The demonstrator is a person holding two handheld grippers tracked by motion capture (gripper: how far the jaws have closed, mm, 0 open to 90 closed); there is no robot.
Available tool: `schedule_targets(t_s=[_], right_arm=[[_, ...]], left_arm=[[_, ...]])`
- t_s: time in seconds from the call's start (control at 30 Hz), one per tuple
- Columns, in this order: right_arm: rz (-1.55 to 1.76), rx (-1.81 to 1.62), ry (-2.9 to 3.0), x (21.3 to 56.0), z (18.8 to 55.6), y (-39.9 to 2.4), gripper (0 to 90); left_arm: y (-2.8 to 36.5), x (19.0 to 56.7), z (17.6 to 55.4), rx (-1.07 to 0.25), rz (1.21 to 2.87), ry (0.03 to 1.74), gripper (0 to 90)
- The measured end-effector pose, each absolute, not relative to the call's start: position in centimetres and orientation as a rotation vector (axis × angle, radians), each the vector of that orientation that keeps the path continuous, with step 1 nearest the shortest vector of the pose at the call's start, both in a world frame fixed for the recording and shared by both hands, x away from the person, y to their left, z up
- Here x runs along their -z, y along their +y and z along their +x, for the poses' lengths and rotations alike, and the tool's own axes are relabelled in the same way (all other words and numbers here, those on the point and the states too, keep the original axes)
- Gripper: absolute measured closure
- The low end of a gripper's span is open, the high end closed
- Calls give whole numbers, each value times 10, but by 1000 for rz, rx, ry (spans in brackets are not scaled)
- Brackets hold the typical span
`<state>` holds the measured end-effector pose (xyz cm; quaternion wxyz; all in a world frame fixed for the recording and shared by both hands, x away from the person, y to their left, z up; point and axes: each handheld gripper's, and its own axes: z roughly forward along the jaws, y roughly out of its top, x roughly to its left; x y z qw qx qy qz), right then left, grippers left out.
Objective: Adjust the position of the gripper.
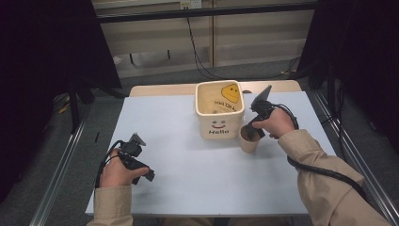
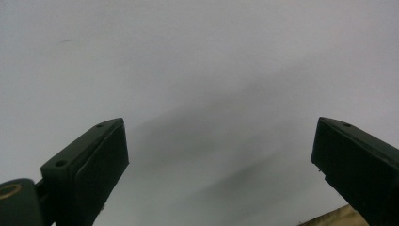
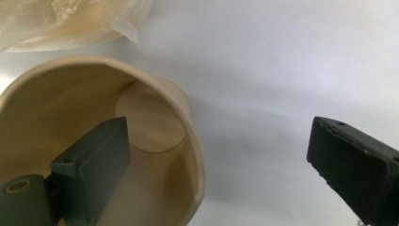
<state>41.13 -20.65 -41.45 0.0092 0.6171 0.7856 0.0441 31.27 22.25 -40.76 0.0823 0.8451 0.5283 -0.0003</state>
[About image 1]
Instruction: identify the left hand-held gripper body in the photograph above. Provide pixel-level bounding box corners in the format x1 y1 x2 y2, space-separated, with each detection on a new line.
118 132 149 170

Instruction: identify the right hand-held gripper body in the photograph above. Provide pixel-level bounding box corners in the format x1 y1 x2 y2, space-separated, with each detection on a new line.
249 84 278 124

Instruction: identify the beige paper cup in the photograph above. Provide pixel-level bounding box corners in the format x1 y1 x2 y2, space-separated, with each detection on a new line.
239 124 262 154

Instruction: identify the cream smiley storage bin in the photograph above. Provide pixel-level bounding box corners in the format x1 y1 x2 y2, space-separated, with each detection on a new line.
194 79 247 141

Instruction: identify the person's left hand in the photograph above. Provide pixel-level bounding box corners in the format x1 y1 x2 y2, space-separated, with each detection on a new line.
99 148 151 189

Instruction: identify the person's right hand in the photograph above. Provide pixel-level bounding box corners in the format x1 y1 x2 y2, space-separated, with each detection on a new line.
251 107 297 139

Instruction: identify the white table mat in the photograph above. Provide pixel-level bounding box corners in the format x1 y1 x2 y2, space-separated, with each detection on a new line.
85 90 337 218

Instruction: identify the black metal stand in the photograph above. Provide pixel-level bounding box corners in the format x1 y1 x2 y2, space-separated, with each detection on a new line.
66 76 96 134

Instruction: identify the black curtain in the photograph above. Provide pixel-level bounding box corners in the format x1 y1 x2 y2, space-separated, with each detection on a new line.
0 0 123 203
295 0 399 153

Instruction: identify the black horizontal bar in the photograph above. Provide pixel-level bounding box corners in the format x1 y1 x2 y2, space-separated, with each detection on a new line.
95 2 318 24

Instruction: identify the left hand-held gripper cable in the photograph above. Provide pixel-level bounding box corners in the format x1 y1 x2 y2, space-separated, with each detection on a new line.
94 139 123 189

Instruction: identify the hand-held gripper cable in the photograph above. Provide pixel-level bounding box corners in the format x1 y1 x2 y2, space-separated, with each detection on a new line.
268 103 369 202
94 139 123 189

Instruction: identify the aluminium frame rail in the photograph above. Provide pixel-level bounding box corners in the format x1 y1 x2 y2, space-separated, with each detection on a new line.
310 89 399 226
29 102 92 226

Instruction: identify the black floor cable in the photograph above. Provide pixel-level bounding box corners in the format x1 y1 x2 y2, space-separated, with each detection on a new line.
185 16 303 81

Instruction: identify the right hand-held gripper cable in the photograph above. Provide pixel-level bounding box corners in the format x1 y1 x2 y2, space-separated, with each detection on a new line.
268 103 369 202

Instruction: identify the white wall socket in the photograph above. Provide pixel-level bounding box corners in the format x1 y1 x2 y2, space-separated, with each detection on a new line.
180 0 202 10

